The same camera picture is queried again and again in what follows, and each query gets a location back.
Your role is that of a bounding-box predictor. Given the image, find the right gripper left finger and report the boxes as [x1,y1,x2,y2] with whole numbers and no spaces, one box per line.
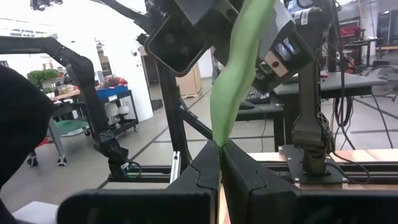
[166,140,220,224]

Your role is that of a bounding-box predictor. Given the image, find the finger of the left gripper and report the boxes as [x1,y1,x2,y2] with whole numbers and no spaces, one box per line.
[174,0,245,26]
[258,0,295,60]

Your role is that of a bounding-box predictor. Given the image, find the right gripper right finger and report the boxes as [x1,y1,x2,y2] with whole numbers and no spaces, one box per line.
[222,140,298,224]

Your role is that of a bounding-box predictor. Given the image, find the black tulip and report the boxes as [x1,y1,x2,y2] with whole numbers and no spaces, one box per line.
[210,0,277,149]

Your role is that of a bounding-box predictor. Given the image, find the red flowers in bin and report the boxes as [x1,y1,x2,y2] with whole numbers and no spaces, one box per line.
[101,75,129,90]

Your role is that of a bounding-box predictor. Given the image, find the silver aluminium bar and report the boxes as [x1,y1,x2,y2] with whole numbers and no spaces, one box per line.
[170,151,182,184]

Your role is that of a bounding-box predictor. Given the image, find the cardboard box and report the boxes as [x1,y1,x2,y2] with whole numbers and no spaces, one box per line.
[175,62,203,99]

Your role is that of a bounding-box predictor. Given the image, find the white column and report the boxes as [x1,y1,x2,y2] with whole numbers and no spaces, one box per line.
[104,30,155,123]

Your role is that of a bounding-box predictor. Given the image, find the black keyboard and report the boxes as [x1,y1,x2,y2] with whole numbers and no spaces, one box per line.
[245,86,272,105]

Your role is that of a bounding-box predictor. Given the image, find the red tool chest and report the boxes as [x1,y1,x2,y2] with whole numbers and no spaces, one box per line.
[340,25,362,47]

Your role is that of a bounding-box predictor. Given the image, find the black desk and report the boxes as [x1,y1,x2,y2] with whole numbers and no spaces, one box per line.
[236,70,388,153]

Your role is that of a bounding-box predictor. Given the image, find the black cart blue bin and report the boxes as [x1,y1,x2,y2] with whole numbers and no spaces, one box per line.
[95,84,140,135]

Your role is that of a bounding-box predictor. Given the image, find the black cabinet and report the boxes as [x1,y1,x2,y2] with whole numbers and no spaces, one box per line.
[376,9,398,47]

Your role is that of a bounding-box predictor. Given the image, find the grey floor fan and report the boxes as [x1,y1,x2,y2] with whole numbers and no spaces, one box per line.
[366,64,398,102]

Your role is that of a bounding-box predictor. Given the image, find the wooden workbench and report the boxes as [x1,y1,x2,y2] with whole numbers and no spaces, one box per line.
[49,88,82,103]

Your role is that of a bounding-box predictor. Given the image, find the green potted plant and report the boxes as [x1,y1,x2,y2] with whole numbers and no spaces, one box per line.
[27,68,60,90]

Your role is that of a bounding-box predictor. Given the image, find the black metal table frame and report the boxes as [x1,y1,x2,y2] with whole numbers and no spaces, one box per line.
[107,60,398,190]

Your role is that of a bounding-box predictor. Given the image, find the black desk cables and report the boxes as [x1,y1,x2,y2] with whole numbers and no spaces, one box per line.
[334,96,354,127]

